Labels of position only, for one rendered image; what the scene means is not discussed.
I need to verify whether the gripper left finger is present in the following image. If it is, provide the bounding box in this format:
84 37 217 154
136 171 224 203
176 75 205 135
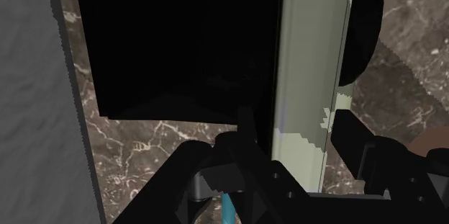
112 105 284 224

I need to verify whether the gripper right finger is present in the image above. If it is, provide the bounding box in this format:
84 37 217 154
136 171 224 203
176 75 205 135
330 109 449 224

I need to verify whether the brown round object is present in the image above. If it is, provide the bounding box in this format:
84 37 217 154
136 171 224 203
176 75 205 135
407 126 449 158

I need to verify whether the blue stick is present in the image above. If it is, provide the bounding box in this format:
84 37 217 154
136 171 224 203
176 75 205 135
221 192 236 224

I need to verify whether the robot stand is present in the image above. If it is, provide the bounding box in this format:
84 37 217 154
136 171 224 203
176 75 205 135
71 0 358 193

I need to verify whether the black round object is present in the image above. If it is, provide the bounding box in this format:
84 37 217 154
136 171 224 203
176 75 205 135
338 0 385 87

